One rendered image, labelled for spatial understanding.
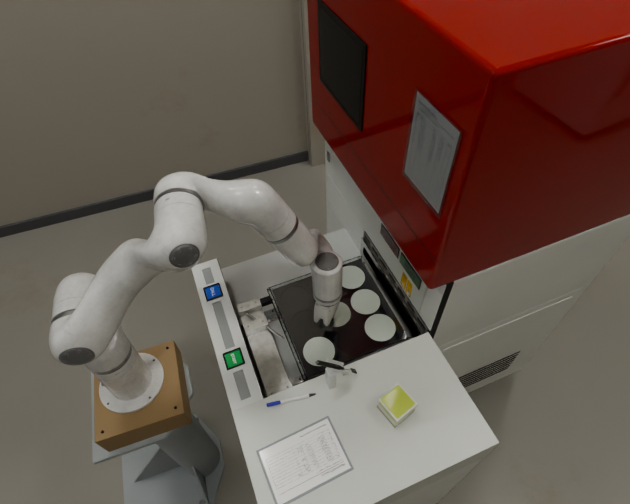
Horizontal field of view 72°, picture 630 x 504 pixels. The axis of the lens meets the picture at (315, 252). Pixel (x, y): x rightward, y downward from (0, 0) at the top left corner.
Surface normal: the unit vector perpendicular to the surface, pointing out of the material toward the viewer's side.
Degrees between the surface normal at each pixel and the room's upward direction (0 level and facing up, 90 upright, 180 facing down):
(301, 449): 0
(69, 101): 90
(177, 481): 0
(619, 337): 0
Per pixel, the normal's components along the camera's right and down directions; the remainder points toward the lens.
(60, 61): 0.32, 0.73
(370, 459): -0.04, -0.62
